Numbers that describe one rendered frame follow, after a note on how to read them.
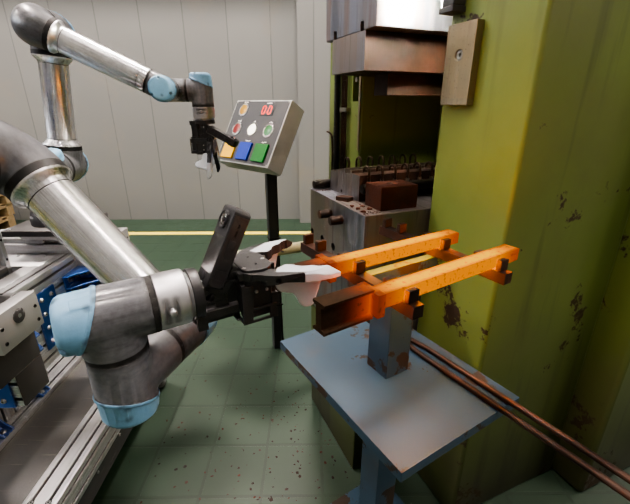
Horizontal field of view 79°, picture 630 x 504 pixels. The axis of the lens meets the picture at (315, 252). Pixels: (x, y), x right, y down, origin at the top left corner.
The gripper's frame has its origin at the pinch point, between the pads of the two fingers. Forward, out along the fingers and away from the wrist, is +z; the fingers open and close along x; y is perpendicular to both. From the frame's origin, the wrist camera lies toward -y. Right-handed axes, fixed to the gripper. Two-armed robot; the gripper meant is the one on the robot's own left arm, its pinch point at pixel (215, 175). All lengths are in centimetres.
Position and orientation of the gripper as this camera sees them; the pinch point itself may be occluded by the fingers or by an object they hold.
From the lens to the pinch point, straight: 151.6
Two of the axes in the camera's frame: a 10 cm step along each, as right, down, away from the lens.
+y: -10.0, 0.0, -0.1
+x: 0.1, 3.6, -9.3
